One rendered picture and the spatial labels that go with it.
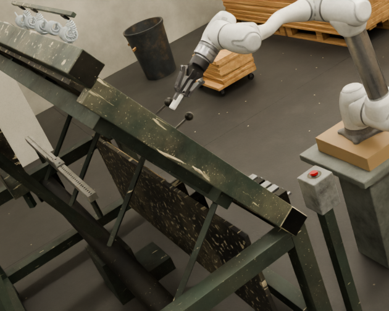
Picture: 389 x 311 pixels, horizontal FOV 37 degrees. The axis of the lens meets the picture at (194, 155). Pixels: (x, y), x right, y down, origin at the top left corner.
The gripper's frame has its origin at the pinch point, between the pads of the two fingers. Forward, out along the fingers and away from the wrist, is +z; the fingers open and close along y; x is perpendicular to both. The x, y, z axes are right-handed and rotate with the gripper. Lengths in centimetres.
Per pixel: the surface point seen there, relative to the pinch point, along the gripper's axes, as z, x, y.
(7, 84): 38, 411, 55
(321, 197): 0, -17, 82
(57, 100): 25, 34, -30
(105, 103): 16.8, -17.4, -33.8
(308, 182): -3, -13, 74
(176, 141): 14.6, -17.4, -1.0
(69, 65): 13, -16, -51
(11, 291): 157, 173, 67
